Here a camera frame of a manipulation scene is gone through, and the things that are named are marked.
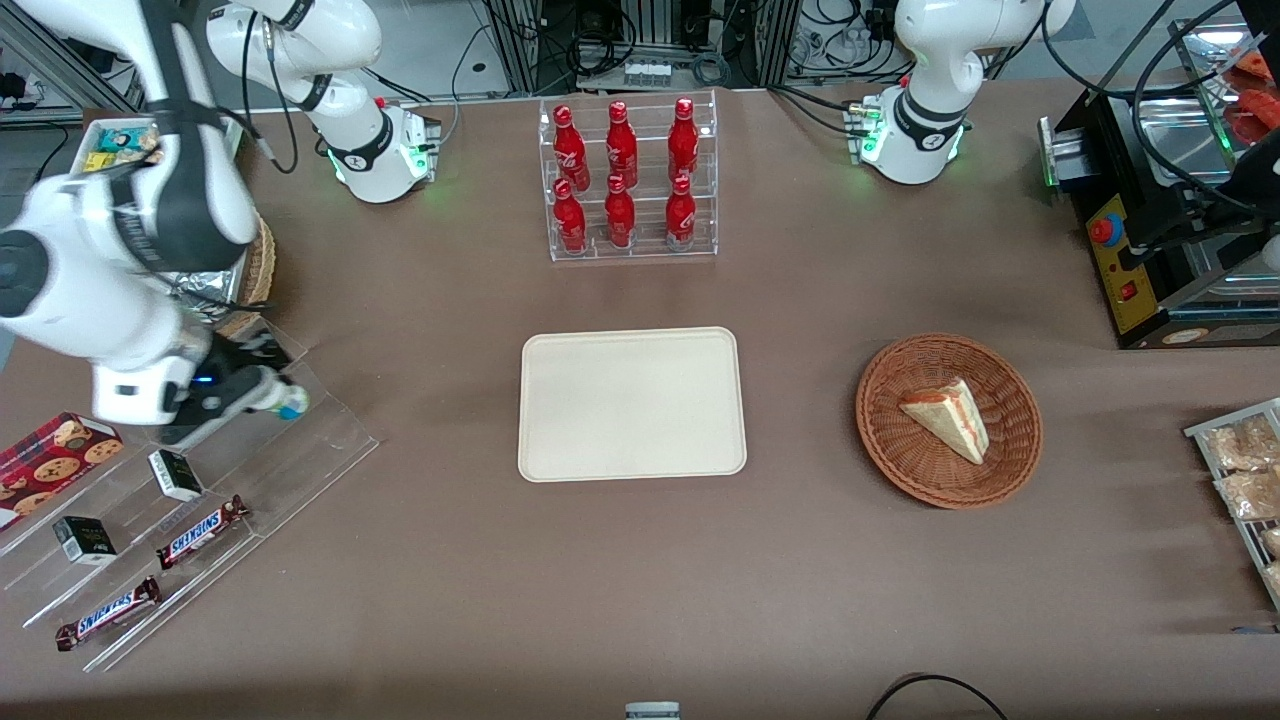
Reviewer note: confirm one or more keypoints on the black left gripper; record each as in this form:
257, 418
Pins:
1252, 184

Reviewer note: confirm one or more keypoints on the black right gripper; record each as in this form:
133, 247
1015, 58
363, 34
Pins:
237, 353

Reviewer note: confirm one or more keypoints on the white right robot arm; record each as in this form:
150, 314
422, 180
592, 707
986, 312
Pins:
80, 260

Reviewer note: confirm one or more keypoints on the aluminium foil tray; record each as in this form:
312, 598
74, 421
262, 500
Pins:
215, 285

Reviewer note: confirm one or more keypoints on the cream plastic tray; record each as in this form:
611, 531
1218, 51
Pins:
632, 404

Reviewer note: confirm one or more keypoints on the black machine with yellow panel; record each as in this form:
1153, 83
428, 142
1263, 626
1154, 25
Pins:
1130, 290

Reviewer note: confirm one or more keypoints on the clear acrylic stepped display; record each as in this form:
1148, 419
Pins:
320, 440

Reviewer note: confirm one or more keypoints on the small black box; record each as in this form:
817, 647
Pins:
176, 476
85, 541

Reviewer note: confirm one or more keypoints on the light tan wicker basket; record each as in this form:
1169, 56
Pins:
262, 265

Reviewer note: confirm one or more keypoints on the red snack packet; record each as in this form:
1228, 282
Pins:
1255, 110

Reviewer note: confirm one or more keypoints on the Snickers bar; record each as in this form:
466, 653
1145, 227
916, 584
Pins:
200, 533
108, 613

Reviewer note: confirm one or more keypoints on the red cookie box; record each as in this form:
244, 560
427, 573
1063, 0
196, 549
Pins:
50, 465

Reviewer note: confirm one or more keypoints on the clear bag of snacks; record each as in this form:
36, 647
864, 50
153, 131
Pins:
1250, 493
1245, 445

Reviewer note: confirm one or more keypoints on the yellow snack bar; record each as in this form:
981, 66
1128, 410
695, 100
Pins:
97, 160

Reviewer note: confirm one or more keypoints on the teal snack packet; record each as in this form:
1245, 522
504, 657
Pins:
122, 140

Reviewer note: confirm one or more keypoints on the white plastic snack bin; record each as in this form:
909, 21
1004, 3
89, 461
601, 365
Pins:
95, 135

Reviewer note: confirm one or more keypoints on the triangular sandwich wedge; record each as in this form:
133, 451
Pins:
950, 418

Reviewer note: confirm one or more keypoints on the round brown wicker basket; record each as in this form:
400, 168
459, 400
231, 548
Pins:
900, 450

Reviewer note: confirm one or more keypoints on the red cola bottle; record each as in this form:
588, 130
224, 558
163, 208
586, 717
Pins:
680, 213
619, 215
621, 145
683, 140
569, 220
569, 150

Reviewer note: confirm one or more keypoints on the clear acrylic bottle rack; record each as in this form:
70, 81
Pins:
645, 245

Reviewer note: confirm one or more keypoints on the white power strip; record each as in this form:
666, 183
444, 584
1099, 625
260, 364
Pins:
647, 74

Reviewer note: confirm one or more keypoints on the grey device edge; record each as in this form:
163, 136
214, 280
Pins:
652, 711

